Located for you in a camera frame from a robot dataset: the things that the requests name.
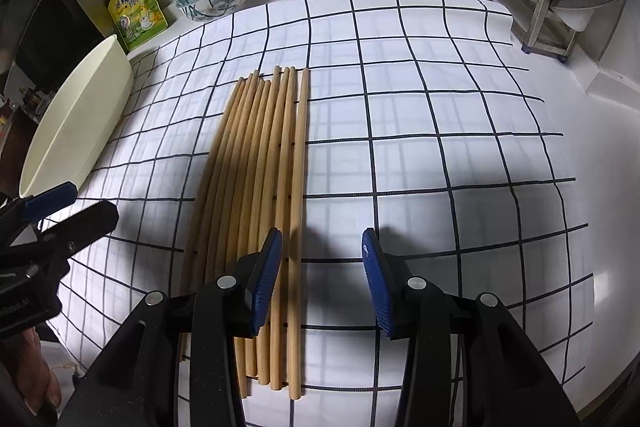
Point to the small dark bottles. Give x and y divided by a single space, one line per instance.
30 99

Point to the yellow seasoning pouch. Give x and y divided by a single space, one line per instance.
137 17

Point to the row of wooden chopsticks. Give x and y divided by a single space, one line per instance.
260 157

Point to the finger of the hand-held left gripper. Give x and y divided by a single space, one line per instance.
85 224
50 199

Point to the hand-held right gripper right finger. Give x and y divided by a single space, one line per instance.
377 287

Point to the cream plastic basin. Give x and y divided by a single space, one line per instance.
75 117

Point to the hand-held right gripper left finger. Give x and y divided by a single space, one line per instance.
265 277

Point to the white black-checked cloth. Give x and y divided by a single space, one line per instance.
425 157

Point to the person's left hand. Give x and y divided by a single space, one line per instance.
27 377

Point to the dark kitchen appliance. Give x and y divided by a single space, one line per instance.
55 32

